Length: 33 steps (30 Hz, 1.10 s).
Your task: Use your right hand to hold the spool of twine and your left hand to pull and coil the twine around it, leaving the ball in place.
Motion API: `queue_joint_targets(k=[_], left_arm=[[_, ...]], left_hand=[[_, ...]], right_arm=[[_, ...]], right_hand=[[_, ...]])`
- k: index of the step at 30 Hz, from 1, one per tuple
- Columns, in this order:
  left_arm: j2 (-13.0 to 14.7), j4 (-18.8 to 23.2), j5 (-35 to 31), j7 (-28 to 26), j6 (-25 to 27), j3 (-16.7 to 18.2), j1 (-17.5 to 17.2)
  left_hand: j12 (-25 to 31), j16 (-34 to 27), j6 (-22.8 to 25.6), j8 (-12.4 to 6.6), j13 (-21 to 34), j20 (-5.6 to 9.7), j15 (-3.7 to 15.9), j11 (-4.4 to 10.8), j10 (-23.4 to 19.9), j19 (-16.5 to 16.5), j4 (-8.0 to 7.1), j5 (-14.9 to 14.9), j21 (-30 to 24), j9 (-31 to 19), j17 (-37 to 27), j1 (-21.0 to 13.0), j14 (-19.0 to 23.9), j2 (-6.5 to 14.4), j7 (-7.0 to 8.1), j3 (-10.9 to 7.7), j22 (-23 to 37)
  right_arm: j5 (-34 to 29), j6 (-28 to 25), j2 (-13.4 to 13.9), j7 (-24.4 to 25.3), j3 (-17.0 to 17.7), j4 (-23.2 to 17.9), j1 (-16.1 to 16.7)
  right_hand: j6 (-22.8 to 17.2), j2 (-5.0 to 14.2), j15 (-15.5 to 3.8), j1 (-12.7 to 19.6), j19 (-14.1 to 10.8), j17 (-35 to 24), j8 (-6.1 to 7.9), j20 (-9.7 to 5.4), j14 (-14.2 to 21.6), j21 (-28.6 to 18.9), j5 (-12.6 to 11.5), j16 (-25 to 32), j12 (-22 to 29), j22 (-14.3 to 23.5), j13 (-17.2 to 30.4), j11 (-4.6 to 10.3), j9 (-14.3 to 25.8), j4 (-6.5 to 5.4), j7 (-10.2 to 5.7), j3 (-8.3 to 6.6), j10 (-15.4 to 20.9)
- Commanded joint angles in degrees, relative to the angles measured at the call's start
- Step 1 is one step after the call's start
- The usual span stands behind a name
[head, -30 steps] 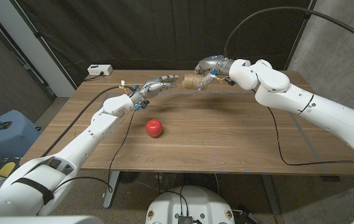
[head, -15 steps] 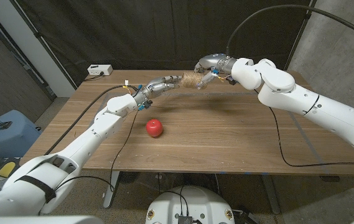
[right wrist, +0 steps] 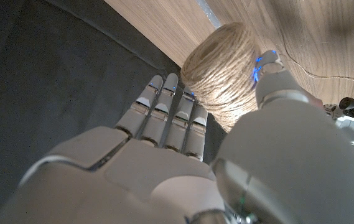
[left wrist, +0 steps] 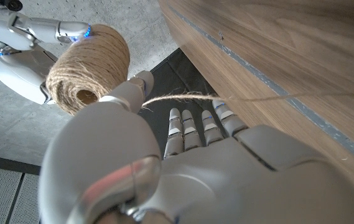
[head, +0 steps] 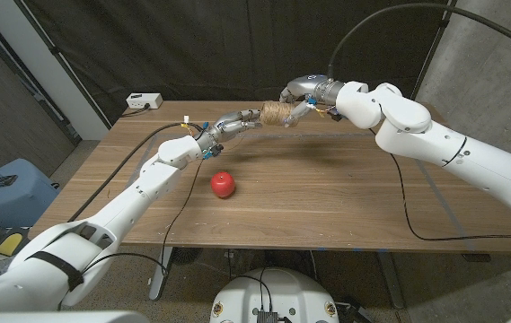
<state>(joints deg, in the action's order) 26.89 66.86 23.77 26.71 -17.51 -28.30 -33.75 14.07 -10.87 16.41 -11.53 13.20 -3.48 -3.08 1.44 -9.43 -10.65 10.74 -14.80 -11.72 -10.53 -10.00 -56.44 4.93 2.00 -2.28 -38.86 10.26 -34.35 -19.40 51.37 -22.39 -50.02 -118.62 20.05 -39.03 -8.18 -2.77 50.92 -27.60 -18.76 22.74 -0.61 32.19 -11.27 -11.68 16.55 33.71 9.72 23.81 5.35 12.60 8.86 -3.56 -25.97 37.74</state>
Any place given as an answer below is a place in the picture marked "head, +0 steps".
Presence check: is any grey table leg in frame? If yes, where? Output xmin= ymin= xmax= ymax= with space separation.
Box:
xmin=375 ymin=250 xmax=405 ymax=310
xmin=148 ymin=246 xmax=174 ymax=301

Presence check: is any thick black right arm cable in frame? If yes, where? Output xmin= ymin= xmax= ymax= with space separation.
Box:
xmin=326 ymin=2 xmax=511 ymax=80

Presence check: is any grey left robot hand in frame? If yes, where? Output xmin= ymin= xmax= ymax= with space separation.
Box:
xmin=200 ymin=109 xmax=263 ymax=152

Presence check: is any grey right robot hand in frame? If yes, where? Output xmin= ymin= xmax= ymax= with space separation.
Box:
xmin=279 ymin=74 xmax=345 ymax=128

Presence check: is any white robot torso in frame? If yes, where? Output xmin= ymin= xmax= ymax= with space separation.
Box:
xmin=209 ymin=267 xmax=340 ymax=323

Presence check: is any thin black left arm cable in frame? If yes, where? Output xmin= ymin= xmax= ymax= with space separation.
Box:
xmin=57 ymin=159 xmax=205 ymax=310

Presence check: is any brown twine spool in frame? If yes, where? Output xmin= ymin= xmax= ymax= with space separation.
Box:
xmin=259 ymin=100 xmax=296 ymax=127

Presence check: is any blue storage bin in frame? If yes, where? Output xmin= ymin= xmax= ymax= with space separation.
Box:
xmin=0 ymin=157 xmax=61 ymax=229

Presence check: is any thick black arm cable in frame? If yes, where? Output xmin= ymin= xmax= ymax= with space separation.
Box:
xmin=326 ymin=2 xmax=511 ymax=80
xmin=66 ymin=121 xmax=205 ymax=223

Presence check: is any black backdrop stand pole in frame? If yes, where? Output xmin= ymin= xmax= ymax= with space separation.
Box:
xmin=12 ymin=0 xmax=112 ymax=129
xmin=410 ymin=0 xmax=458 ymax=102

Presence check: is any black power strip cable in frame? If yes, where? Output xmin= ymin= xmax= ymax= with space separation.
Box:
xmin=119 ymin=103 xmax=151 ymax=118

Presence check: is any black torso cable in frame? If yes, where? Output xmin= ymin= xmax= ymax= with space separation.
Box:
xmin=230 ymin=267 xmax=274 ymax=313

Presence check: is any black backdrop curtain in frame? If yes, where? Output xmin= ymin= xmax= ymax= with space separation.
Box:
xmin=21 ymin=0 xmax=452 ymax=125

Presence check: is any red apple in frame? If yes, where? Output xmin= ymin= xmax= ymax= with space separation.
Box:
xmin=210 ymin=171 xmax=237 ymax=199

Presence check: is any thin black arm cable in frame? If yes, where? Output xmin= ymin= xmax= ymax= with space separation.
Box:
xmin=57 ymin=159 xmax=205 ymax=310
xmin=369 ymin=127 xmax=511 ymax=242

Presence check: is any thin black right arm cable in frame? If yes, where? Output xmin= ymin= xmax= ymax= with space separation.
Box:
xmin=369 ymin=127 xmax=511 ymax=242

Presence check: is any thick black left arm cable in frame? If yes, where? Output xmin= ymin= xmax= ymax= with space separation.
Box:
xmin=66 ymin=121 xmax=205 ymax=223

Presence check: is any white power strip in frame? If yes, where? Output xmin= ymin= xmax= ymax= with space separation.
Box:
xmin=126 ymin=92 xmax=164 ymax=110

